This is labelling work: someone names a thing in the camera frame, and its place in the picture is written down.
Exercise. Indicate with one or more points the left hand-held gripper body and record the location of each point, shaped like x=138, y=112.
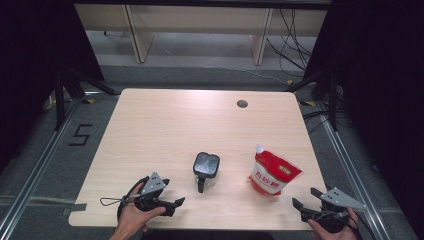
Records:
x=150, y=186

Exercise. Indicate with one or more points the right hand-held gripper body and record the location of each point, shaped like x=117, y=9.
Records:
x=333, y=198

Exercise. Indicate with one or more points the red and white sugar pouch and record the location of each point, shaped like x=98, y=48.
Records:
x=273, y=173

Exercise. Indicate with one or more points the clear container with black lid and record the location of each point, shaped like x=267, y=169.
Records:
x=206, y=165

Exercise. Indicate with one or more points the person's right hand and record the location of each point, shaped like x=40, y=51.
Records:
x=320, y=230

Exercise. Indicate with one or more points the person's left hand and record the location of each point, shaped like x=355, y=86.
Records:
x=133, y=216

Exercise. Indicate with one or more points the grey tape strip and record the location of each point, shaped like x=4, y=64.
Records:
x=78, y=207

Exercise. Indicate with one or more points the yellow tape piece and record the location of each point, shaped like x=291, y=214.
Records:
x=290, y=81
x=308, y=103
x=88, y=100

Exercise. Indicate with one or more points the black metal stand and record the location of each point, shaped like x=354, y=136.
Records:
x=331, y=100
x=60, y=100

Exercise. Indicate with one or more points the black curtain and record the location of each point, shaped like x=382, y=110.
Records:
x=383, y=83
x=33, y=66

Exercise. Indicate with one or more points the aluminium floor rail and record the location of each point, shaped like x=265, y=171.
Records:
x=36, y=166
x=350, y=170

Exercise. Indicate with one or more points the light wooden desk frame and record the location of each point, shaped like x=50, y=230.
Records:
x=140, y=36

